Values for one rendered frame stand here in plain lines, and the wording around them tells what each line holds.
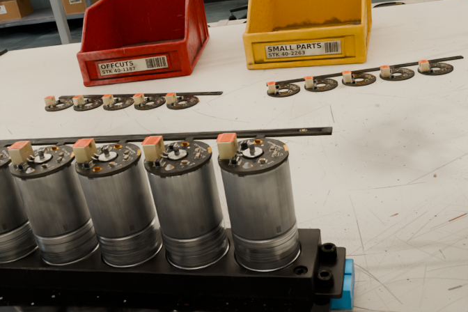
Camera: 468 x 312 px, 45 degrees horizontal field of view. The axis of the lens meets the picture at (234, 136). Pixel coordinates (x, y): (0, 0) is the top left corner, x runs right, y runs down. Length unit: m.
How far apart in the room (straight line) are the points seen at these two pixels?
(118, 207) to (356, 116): 0.20
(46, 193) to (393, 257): 0.14
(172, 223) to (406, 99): 0.23
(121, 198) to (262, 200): 0.05
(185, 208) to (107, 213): 0.03
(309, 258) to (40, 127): 0.29
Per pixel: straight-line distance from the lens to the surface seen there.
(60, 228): 0.23
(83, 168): 0.21
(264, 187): 0.19
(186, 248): 0.21
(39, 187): 0.22
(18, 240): 0.25
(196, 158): 0.20
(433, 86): 0.41
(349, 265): 0.22
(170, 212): 0.21
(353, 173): 0.31
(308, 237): 0.22
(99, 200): 0.21
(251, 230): 0.20
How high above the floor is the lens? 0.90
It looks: 24 degrees down
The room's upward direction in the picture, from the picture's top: 9 degrees counter-clockwise
